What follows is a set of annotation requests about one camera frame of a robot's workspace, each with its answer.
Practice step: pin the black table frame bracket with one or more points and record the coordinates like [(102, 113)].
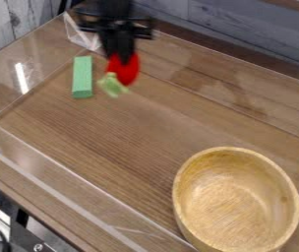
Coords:
[(24, 241)]

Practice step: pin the red plush strawberry toy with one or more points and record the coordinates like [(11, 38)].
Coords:
[(120, 75)]

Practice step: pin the green rectangular block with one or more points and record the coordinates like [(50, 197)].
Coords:
[(81, 82)]

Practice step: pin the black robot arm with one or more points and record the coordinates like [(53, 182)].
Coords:
[(114, 4)]

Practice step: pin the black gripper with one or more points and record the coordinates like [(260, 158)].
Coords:
[(109, 20)]

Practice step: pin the clear acrylic tray wall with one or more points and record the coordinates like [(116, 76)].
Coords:
[(89, 163)]

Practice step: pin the wooden bowl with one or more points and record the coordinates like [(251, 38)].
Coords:
[(235, 202)]

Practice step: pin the clear acrylic corner bracket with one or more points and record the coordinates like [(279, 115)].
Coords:
[(84, 39)]

